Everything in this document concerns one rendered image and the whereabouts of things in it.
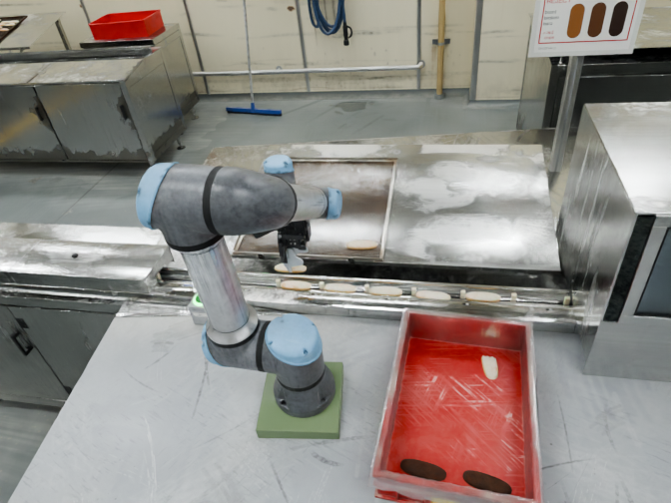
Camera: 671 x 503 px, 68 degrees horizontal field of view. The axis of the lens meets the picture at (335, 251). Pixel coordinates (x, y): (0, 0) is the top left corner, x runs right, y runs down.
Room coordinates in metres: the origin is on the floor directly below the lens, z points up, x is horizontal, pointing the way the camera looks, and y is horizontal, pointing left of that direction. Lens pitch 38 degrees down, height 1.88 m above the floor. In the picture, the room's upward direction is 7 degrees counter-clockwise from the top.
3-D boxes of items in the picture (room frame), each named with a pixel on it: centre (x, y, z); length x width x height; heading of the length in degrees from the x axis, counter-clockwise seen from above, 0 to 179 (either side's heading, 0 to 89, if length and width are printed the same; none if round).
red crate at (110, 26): (4.72, 1.54, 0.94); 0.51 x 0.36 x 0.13; 78
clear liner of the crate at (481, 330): (0.67, -0.24, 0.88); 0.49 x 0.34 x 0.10; 161
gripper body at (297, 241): (1.16, 0.11, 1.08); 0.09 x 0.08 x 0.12; 74
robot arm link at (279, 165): (1.15, 0.12, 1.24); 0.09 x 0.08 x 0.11; 162
